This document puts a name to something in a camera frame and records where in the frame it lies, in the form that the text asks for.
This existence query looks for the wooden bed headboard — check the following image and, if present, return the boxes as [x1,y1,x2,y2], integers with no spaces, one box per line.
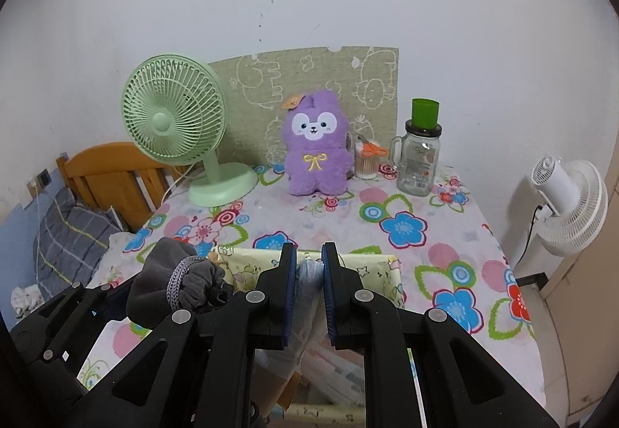
[55,142,187,232]

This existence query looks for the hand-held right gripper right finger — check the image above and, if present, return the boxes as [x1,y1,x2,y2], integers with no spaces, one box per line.
[321,242,559,428]

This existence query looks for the glass jar mug green lid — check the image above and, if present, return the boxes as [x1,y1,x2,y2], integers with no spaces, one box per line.
[389,98,443,193]

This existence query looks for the floral tablecloth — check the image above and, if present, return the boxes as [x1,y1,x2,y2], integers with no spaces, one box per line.
[75,162,540,409]

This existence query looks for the green desk fan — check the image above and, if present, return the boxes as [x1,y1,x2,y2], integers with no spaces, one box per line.
[121,53,258,207]

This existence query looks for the green cartoon printed board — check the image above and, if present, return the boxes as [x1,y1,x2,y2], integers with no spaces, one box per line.
[208,46,400,168]

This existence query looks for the white standing fan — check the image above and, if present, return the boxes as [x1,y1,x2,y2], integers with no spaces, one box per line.
[531,156,609,257]

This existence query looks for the black fan cord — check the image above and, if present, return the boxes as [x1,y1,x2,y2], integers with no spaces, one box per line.
[513,203,540,267]

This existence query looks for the cotton swab container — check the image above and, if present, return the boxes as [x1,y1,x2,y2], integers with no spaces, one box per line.
[354,138,383,180]

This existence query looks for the crumpled white cloth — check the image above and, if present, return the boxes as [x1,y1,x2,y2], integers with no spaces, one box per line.
[10,285,46,320]

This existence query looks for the pink packet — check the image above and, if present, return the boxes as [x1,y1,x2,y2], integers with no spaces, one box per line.
[297,343,368,406]

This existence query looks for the white packet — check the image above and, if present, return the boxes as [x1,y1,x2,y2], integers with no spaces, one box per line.
[256,259,330,375]

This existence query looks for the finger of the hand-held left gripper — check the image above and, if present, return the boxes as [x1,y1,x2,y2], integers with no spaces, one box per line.
[29,282,129,342]
[205,282,238,313]

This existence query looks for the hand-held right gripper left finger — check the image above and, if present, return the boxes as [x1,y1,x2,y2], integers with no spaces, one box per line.
[80,242,298,428]

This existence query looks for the grey plaid pillow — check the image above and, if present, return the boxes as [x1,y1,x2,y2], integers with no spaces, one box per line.
[33,186,121,300]

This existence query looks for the orange scissors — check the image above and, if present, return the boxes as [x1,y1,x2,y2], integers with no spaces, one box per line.
[358,135,389,157]

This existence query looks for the purple plush toy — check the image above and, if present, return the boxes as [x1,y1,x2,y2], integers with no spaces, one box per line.
[283,90,354,196]

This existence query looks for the yellow cartoon storage box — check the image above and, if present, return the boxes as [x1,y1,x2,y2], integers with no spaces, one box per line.
[208,247,417,428]

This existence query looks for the grey sock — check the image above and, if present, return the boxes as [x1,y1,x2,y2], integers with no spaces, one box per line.
[126,237,226,329]

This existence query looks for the white fan cord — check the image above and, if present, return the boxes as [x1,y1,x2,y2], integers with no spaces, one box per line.
[162,164,206,206]

